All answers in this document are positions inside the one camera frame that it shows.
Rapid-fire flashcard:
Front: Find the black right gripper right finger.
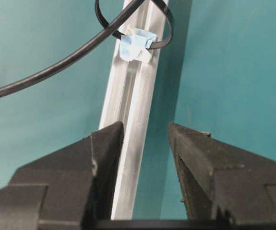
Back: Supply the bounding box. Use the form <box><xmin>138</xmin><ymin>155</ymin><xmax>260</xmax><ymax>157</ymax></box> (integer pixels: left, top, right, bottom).
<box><xmin>168</xmin><ymin>123</ymin><xmax>276</xmax><ymax>230</ymax></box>

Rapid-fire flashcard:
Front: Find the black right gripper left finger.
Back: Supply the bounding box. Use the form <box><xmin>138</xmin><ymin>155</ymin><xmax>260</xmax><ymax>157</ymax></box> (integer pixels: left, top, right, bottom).
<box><xmin>0</xmin><ymin>121</ymin><xmax>124</xmax><ymax>230</ymax></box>

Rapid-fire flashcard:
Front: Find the thick black wire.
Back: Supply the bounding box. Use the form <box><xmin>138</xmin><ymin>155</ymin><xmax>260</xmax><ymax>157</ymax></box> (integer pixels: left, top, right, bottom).
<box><xmin>0</xmin><ymin>0</ymin><xmax>149</xmax><ymax>104</ymax></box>

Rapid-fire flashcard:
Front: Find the blue tape piece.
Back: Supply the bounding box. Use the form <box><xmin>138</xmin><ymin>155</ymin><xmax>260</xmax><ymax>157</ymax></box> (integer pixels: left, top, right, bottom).
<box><xmin>119</xmin><ymin>27</ymin><xmax>157</xmax><ymax>63</ymax></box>

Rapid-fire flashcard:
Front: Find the aluminium extrusion frame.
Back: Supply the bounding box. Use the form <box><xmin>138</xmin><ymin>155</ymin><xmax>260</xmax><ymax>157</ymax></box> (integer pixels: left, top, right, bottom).
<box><xmin>98</xmin><ymin>0</ymin><xmax>171</xmax><ymax>221</ymax></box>

